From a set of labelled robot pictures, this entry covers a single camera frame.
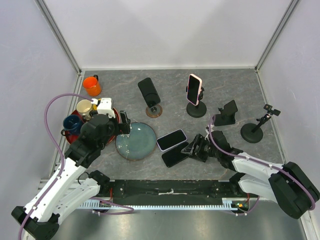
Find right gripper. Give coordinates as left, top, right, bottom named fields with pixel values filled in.
left=181, top=133, right=220, bottom=163

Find lavender case phone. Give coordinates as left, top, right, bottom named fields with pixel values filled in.
left=156, top=129, right=188, bottom=152

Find black phone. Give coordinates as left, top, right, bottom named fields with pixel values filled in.
left=137, top=77, right=161, bottom=108
left=161, top=142, right=189, bottom=168

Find black round phone stand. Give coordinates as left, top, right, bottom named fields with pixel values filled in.
left=186, top=87, right=207, bottom=118

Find black weighted phone stand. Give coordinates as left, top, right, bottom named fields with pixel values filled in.
left=240, top=104, right=281, bottom=144

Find pink case phone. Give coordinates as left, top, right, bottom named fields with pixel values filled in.
left=186, top=73, right=202, bottom=106

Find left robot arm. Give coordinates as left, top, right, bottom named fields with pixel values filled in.
left=11, top=110, right=131, bottom=240

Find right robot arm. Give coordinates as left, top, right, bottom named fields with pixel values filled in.
left=181, top=130, right=320, bottom=219

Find black phone on wooden stand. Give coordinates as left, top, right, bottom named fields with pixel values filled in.
left=137, top=77, right=161, bottom=108

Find black folding phone stand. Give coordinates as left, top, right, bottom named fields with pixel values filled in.
left=214, top=100, right=238, bottom=127

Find teal ceramic plate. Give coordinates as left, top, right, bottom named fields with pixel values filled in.
left=115, top=122, right=157, bottom=161

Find yellow mug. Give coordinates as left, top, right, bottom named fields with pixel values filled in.
left=92, top=98, right=101, bottom=111

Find cream mug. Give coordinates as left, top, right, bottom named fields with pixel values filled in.
left=76, top=99, right=93, bottom=121

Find orange mug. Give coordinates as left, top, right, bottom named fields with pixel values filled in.
left=82, top=74, right=102, bottom=97

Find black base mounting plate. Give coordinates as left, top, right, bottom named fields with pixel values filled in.
left=98, top=179, right=247, bottom=206

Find dark blue mug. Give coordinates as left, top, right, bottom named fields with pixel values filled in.
left=60, top=114, right=84, bottom=136

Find red round tray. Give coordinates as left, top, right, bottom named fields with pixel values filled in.
left=62, top=108, right=120, bottom=145

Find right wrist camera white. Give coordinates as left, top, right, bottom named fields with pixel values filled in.
left=204, top=126, right=212, bottom=140

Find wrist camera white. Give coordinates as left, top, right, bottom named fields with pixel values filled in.
left=91, top=97, right=116, bottom=118
left=204, top=126, right=212, bottom=140

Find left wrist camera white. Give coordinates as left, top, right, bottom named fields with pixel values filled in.
left=91, top=97, right=116, bottom=118

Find grey cable duct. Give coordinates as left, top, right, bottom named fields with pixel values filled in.
left=78, top=199, right=246, bottom=211

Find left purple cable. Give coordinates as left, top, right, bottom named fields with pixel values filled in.
left=17, top=92, right=96, bottom=240

